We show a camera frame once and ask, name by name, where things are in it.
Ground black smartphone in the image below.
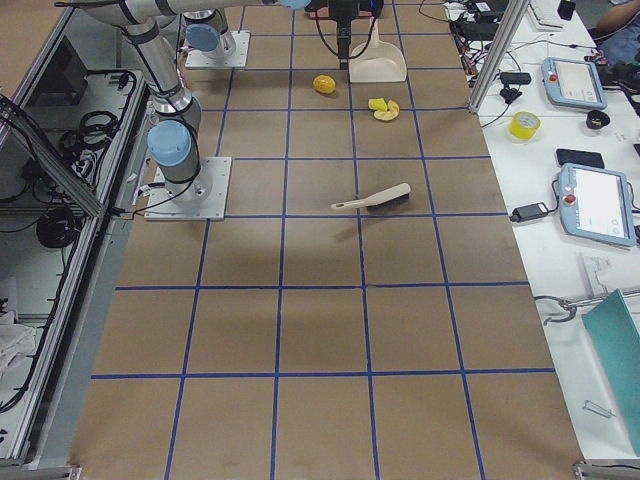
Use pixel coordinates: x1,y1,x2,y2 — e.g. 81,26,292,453
555,148,605,169

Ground white crumpled cloth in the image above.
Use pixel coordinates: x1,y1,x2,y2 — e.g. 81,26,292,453
1,277,36,376

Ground near teach pendant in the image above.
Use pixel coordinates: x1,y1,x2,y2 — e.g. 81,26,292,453
558,163,637,248

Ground black power adapter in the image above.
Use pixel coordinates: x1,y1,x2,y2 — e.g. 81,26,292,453
509,202,550,223

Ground black cable coil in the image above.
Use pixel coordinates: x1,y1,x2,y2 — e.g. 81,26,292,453
35,209,77,250

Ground yellow tape roll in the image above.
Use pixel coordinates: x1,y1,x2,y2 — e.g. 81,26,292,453
508,111,541,141

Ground aluminium frame post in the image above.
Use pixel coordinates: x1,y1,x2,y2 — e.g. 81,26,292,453
468,0,530,113

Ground metal side rack frame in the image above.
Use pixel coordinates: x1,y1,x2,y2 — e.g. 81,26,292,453
1,1,148,479

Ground orange peel piece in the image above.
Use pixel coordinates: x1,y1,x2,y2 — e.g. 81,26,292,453
374,100,400,122

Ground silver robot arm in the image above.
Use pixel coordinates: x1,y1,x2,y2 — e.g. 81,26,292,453
55,0,245,200
185,1,365,70

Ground teach pendant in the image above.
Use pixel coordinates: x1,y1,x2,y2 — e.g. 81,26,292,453
541,57,607,110
558,163,637,248

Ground person in blue shirt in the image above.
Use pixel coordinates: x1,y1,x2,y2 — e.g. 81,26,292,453
596,0,639,65

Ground far teach pendant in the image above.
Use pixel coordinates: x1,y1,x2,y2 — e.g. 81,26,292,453
541,57,607,110

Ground beige hand brush black bristles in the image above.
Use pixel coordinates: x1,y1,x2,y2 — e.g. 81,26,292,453
330,183,411,212

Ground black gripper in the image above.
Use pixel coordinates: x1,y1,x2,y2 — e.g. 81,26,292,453
328,0,358,70

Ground white flat bracket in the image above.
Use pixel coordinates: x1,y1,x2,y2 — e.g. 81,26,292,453
580,253,617,296

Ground yellow paper ball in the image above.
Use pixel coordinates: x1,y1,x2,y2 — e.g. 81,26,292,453
312,75,336,95

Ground black charger on table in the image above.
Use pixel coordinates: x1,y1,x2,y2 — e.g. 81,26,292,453
499,72,532,86

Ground teal board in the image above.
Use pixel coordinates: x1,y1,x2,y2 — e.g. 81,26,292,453
582,290,639,455

